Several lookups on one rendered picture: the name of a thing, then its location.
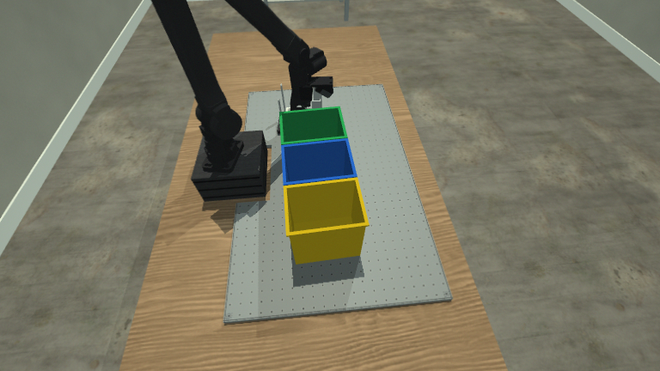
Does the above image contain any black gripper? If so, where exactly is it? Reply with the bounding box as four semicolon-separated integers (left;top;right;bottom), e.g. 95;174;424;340
290;81;311;111

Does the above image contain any blue open bin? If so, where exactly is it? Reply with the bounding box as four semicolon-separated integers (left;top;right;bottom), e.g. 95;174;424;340
281;138;357;186

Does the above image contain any green bin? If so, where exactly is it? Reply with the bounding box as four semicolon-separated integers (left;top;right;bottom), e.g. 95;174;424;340
279;106;348;145

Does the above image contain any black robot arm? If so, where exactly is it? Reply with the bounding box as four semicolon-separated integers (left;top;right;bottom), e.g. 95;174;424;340
151;0;333;173

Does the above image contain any yellow open-top bin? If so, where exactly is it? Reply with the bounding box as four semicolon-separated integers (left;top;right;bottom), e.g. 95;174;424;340
284;177;369;265

